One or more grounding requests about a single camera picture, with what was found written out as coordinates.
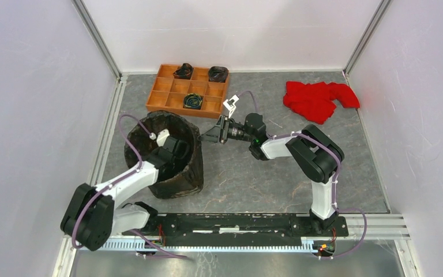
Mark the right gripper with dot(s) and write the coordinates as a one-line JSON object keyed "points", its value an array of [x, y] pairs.
{"points": [[218, 133]]}

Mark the black plastic trash bag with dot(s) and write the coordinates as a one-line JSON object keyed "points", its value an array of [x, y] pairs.
{"points": [[179, 160]]}

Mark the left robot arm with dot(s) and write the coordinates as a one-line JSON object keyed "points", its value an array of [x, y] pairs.
{"points": [[95, 213]]}

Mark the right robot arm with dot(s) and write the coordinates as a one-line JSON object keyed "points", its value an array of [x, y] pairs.
{"points": [[315, 153]]}

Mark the rolled black bag with stripes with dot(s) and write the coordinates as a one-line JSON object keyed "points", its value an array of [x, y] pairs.
{"points": [[193, 101]]}

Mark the orange compartment tray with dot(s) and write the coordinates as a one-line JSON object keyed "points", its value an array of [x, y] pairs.
{"points": [[167, 92]]}

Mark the rolled black bag top-right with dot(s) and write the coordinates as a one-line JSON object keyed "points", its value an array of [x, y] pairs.
{"points": [[218, 74]]}

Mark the rolled black bag top-left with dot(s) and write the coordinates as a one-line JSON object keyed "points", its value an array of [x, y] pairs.
{"points": [[184, 72]]}

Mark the red cloth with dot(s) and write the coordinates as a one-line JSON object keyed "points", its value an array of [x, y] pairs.
{"points": [[315, 102]]}

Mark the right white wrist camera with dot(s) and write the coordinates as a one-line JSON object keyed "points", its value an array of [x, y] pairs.
{"points": [[230, 105]]}

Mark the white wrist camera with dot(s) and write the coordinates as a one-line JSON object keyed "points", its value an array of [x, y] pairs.
{"points": [[160, 137], [230, 105]]}

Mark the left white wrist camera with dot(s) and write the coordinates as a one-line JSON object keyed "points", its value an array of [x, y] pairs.
{"points": [[160, 137]]}

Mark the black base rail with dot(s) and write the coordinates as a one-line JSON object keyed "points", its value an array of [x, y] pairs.
{"points": [[245, 229]]}

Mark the left aluminium frame post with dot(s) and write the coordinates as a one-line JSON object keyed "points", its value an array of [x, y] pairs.
{"points": [[93, 30]]}

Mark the aluminium frame post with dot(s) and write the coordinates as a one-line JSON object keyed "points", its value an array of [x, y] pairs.
{"points": [[93, 30], [366, 36]]}

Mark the right aluminium frame post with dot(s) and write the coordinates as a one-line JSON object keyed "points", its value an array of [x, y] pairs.
{"points": [[366, 36]]}

